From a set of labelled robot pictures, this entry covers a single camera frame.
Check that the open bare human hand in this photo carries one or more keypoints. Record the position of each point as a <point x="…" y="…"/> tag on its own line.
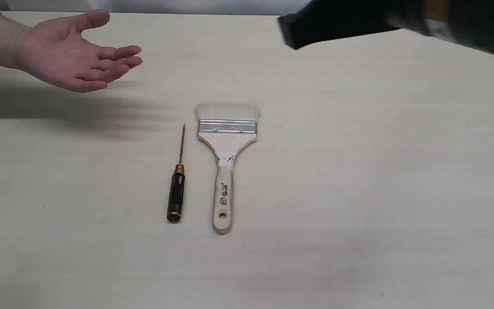
<point x="55" y="51"/>

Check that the wide wooden paint brush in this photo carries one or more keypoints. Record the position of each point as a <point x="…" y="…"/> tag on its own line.
<point x="226" y="129"/>

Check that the black gold precision screwdriver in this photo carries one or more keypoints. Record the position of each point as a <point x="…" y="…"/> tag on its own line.
<point x="175" y="202"/>

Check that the dark grey Piper robot arm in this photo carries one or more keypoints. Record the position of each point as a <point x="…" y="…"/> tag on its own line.
<point x="469" y="23"/>

